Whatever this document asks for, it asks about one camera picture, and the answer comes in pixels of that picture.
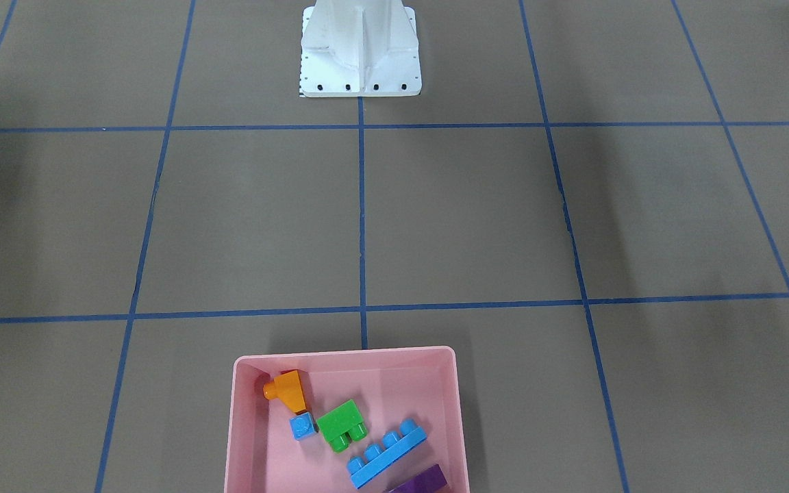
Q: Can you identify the orange block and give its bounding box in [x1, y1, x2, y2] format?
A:
[261, 369, 310, 415]

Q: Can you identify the green block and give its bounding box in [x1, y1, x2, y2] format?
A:
[316, 399, 368, 455]

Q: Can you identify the small blue block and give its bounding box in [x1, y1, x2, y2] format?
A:
[288, 411, 318, 441]

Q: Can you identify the long blue block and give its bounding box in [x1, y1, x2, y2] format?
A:
[347, 418, 428, 490]

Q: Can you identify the purple block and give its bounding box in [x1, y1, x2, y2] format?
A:
[386, 463, 449, 493]

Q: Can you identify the pink plastic box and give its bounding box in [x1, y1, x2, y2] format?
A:
[223, 346, 470, 492]

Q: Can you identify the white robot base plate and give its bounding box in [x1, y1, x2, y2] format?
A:
[299, 1, 423, 98]

